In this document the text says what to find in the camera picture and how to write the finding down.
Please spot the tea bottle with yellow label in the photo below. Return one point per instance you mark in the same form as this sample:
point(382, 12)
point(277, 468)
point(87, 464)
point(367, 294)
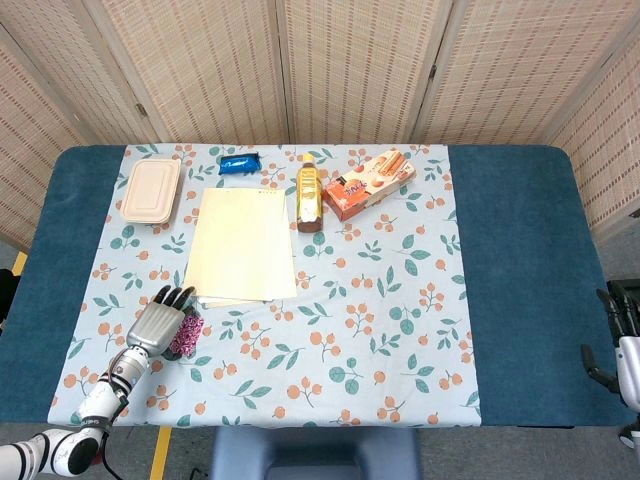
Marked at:
point(309, 195)

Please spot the bamboo folding screen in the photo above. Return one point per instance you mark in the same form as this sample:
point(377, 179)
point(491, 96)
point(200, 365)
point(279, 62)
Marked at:
point(225, 75)

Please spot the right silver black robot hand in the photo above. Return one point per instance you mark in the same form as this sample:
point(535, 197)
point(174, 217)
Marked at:
point(631, 365)

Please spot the blue snack packet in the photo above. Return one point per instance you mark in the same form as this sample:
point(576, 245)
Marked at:
point(240, 165)

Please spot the beige lidded lunch box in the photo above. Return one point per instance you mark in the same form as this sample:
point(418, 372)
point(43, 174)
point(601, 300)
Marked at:
point(150, 190)

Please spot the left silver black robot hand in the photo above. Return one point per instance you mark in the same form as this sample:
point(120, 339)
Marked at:
point(155, 327)

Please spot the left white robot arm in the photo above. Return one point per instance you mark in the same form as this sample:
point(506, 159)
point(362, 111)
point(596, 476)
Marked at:
point(100, 395)

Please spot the black object on floor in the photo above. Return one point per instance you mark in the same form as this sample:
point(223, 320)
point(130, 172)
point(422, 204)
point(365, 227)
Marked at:
point(7, 295)

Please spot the beige paper sheet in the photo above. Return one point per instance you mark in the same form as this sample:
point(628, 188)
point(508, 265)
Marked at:
point(215, 303)

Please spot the cream paper pad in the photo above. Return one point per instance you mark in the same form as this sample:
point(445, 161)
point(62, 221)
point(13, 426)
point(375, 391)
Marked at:
point(240, 245)

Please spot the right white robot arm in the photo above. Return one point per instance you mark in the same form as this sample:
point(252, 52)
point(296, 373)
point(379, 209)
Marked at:
point(632, 430)

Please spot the teal table cover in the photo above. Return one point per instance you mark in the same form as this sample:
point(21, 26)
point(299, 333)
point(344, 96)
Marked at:
point(525, 250)

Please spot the black box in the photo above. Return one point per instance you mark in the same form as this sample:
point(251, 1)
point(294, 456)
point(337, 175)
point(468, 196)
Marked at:
point(631, 285)

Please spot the pink patterned rectangular packet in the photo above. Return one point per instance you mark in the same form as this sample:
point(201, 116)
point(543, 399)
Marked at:
point(189, 332)

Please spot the orange biscuit box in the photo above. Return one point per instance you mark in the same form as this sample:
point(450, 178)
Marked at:
point(367, 182)

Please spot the floral light blue tablecloth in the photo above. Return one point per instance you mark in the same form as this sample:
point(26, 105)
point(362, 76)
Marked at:
point(350, 350)

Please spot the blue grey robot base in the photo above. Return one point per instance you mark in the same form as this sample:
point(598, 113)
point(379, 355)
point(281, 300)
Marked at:
point(315, 455)

